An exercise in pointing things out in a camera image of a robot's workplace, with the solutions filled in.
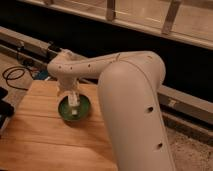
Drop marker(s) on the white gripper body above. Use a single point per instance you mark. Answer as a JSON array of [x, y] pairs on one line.
[[67, 87]]

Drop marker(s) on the white bottle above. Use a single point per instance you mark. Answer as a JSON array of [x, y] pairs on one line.
[[74, 103]]

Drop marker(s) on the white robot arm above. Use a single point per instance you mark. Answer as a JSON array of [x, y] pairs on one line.
[[127, 94]]

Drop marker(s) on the green ceramic bowl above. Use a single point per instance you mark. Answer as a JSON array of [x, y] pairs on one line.
[[82, 110]]

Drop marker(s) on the blue object behind table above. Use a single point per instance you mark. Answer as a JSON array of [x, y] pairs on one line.
[[41, 75]]

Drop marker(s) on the black device at left edge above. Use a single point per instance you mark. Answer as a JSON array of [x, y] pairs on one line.
[[6, 109]]

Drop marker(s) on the black clamp on rail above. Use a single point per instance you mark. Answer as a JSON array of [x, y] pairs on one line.
[[52, 50]]

